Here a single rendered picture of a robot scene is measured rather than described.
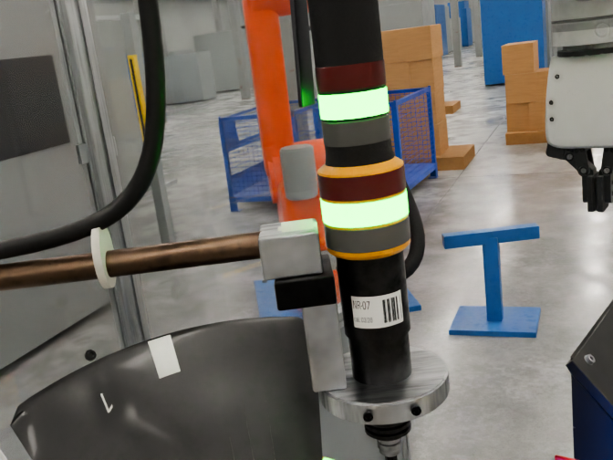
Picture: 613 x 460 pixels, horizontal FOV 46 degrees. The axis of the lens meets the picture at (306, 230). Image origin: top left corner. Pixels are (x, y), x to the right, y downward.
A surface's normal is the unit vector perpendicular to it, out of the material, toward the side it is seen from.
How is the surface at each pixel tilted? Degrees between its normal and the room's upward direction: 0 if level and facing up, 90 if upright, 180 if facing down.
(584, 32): 90
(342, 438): 90
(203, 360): 39
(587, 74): 90
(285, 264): 90
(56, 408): 48
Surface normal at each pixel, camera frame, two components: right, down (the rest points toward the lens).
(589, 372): 0.51, -0.60
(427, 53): -0.38, 0.29
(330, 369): 0.03, 0.25
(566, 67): -0.67, 0.24
